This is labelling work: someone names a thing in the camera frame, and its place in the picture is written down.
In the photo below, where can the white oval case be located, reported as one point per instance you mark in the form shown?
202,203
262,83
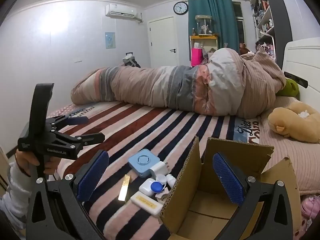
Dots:
145,187

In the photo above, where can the window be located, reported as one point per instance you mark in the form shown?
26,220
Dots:
240,22

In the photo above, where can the round wall clock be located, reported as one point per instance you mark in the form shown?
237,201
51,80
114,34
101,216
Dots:
180,7

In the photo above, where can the white door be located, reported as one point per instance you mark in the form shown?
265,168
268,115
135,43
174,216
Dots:
162,40

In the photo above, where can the glass display tank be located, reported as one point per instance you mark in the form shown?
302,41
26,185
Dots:
203,25

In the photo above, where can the blue wall poster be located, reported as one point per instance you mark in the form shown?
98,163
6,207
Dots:
110,40

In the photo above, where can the white headboard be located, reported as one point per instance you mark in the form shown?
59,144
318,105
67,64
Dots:
305,60

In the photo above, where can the person's left hand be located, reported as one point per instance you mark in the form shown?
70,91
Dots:
25,161

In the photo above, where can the green plush toy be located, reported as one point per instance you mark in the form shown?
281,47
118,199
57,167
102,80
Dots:
290,88

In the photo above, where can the pink ribbed pillow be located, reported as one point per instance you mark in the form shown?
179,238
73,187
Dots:
295,160

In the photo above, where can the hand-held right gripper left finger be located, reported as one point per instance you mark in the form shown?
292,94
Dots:
92,176

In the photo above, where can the white box with yellow label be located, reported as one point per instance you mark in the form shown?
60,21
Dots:
147,203

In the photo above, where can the pink grey quilt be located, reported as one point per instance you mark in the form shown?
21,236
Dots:
155,85

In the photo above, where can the dark bookshelf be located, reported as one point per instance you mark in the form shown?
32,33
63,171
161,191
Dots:
277,17

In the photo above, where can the blue square device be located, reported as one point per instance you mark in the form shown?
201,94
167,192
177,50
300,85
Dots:
143,161

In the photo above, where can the person's left forearm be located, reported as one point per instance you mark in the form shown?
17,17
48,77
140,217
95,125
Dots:
17,192

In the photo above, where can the white charger adapter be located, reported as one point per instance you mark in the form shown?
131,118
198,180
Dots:
159,169

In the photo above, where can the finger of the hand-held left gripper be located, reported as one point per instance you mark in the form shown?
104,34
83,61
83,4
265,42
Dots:
92,137
77,120

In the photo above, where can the dark backpack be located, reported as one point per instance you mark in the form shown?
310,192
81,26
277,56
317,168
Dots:
131,61

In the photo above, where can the blue round lid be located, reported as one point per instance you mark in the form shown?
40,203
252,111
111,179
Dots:
156,188

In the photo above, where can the tan plush toy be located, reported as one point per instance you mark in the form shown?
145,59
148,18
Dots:
287,123

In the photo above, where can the teal curtain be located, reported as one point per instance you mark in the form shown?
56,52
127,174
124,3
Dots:
220,17

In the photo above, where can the yellow shelf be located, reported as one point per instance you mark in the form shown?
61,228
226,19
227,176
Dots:
191,45

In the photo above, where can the striped blanket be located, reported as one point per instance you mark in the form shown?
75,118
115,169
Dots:
140,130

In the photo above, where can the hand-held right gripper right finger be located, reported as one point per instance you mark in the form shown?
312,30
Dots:
228,180

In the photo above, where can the pink slipper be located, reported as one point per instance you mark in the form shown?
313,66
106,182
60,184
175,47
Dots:
311,206

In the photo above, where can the white air conditioner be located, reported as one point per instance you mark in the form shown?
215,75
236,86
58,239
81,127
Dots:
121,12

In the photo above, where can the pink bag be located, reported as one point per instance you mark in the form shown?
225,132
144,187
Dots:
197,57

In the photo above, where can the gold foil bar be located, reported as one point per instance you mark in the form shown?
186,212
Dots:
124,188

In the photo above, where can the clear plastic cup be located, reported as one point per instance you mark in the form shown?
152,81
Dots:
160,179

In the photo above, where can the small white bottle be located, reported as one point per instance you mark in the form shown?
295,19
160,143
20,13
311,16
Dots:
171,180

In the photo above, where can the brown cardboard box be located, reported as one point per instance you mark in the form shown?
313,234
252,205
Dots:
200,211

